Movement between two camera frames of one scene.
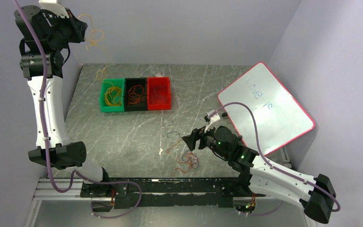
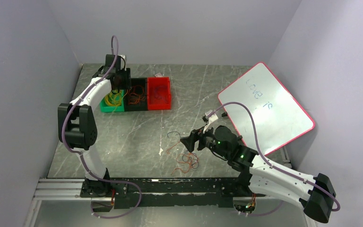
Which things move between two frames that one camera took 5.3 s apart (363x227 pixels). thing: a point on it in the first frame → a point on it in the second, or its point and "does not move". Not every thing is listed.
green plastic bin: x=109 y=82 does not move
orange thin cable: x=190 y=158 does not move
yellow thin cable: x=96 y=35 → x=127 y=91
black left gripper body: x=65 y=30 → x=125 y=80
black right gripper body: x=206 y=139 does not move
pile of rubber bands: x=135 y=91 does not move
